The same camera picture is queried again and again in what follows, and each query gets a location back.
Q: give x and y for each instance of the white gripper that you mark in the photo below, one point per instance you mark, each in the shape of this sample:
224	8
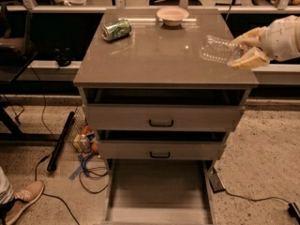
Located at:
278	39

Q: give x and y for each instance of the clear plastic water bottle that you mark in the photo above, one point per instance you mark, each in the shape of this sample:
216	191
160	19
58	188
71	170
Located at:
221	50

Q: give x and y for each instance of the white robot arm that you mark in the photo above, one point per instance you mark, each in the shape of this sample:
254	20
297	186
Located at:
279	41

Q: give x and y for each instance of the grey drawer cabinet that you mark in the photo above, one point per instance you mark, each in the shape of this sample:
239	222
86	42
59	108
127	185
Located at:
159	65

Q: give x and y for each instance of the top grey drawer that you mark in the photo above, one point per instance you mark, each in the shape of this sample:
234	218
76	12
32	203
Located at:
162	118

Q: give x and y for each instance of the middle grey drawer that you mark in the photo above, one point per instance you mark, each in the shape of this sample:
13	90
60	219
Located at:
161	150

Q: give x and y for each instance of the bottom open grey drawer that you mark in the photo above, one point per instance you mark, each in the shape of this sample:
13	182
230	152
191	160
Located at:
158	192

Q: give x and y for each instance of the white bowl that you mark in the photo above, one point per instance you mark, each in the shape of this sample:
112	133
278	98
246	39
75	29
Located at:
172	16

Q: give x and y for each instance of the crushed green soda can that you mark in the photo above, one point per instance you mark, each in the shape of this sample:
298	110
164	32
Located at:
116	30

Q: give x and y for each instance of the black floor pedal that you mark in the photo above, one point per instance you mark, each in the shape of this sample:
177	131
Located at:
216	183

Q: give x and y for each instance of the black power adapter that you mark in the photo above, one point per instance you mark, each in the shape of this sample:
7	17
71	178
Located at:
294	211

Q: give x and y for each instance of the black round object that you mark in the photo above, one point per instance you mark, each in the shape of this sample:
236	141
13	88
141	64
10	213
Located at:
63	57

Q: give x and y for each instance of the pile of snack packages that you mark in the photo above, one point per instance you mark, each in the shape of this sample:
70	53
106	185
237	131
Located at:
85	141

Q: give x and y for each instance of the black bar on floor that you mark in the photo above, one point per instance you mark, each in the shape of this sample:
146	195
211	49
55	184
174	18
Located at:
60	143

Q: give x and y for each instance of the dark office chair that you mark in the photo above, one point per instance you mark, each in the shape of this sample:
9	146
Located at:
16	53

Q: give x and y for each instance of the tan shoe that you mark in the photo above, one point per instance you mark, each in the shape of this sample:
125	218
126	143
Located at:
23	198

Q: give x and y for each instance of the grey trouser leg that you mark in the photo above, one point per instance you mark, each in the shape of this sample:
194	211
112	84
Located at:
6	189

